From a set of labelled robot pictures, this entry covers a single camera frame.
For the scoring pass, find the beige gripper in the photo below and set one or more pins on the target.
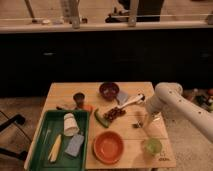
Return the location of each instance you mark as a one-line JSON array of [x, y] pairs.
[[148, 119]]

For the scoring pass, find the silver metal fork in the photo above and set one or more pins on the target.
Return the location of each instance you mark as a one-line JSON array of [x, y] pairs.
[[137, 125]]

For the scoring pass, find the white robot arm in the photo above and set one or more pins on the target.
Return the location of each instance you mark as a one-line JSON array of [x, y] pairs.
[[170, 94]]

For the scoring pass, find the orange red bowl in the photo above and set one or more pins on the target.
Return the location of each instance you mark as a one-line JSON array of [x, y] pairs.
[[108, 147]]

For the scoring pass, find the dark maroon bowl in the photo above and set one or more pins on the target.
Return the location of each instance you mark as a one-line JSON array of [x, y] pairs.
[[109, 90]]

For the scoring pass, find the white serving spoon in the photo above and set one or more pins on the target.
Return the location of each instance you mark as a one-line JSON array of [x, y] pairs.
[[137, 99]]

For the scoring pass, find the green lidded cup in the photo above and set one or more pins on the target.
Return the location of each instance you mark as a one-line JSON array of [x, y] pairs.
[[153, 146]]

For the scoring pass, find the brown grape bunch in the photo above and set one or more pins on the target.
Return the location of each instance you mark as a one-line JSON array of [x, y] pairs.
[[114, 113]]

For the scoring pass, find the wooden folding table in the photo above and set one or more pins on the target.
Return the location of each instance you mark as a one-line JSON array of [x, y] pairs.
[[134, 156]]

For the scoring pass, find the grey cloth piece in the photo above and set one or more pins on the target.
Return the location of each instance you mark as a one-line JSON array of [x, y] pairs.
[[122, 97]]

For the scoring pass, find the green chili pepper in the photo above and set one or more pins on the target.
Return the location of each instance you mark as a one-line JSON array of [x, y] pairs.
[[101, 120]]

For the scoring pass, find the orange carrot toy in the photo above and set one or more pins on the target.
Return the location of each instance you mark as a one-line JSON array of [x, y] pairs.
[[88, 108]]

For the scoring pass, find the small dark cup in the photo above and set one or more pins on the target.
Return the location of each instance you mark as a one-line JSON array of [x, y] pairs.
[[79, 99]]

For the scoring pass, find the white paper cup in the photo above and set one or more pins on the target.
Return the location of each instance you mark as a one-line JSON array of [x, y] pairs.
[[70, 125]]

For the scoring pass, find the blue grey sponge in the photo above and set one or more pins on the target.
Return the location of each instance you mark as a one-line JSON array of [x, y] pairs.
[[74, 145]]

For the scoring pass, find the green plastic tray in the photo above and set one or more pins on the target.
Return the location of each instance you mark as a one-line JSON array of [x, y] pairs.
[[51, 126]]

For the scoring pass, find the black chair base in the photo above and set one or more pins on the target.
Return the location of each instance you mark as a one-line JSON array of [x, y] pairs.
[[10, 131]]

